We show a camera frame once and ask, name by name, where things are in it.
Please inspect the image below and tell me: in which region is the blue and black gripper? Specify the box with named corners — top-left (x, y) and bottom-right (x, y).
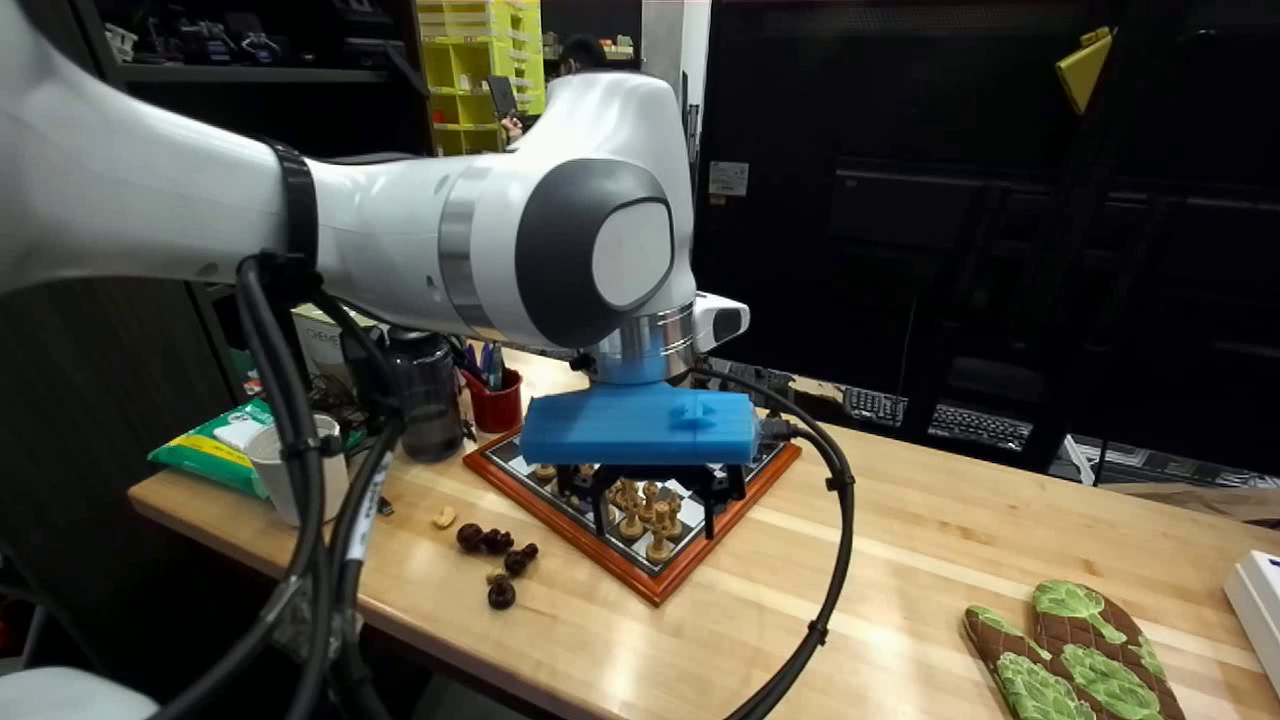
top-left (521, 381), bottom-right (760, 495)

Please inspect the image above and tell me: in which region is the dark rook chess piece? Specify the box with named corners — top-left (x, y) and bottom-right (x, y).
top-left (490, 575), bottom-right (515, 612)

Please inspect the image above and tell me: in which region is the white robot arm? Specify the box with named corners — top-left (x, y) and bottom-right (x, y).
top-left (0, 0), bottom-right (760, 467)

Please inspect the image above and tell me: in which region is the light chess pieces group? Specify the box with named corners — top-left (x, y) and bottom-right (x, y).
top-left (528, 464), bottom-right (691, 567)

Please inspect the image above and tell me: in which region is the wooden framed chess board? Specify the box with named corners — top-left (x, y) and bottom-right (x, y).
top-left (465, 437), bottom-right (800, 603)

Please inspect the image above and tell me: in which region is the dark chess piece on table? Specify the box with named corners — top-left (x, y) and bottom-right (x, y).
top-left (486, 528), bottom-right (515, 555)
top-left (457, 526), bottom-right (486, 555)

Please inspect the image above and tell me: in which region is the dark chess piece lying down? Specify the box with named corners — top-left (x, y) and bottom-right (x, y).
top-left (503, 544), bottom-right (542, 575)

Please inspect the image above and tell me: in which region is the light chess piece on table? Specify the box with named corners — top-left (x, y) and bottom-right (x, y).
top-left (433, 510), bottom-right (457, 534)

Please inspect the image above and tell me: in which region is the red pen cup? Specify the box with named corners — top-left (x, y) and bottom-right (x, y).
top-left (470, 345), bottom-right (521, 431)

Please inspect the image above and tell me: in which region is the black jar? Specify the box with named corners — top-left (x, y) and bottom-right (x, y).
top-left (388, 327), bottom-right (465, 464)

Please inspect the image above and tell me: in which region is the black cabinet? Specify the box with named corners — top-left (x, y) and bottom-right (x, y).
top-left (698, 0), bottom-right (1280, 467)

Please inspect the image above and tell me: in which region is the white cup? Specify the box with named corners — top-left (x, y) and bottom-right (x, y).
top-left (248, 418), bottom-right (354, 526)

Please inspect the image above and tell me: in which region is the yellow storage shelf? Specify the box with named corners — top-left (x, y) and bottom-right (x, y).
top-left (418, 0), bottom-right (544, 157)

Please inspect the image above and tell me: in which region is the green snack bag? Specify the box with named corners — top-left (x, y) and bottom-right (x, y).
top-left (150, 399), bottom-right (274, 500)

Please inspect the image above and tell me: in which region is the green brown oven mitt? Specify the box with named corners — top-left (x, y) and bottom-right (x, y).
top-left (959, 582), bottom-right (1189, 720)

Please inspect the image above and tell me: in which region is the yellow triangle marker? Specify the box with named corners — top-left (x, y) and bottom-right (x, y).
top-left (1058, 29), bottom-right (1115, 115)

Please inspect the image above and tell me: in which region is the white box at edge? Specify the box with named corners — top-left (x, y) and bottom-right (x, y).
top-left (1225, 552), bottom-right (1280, 663)

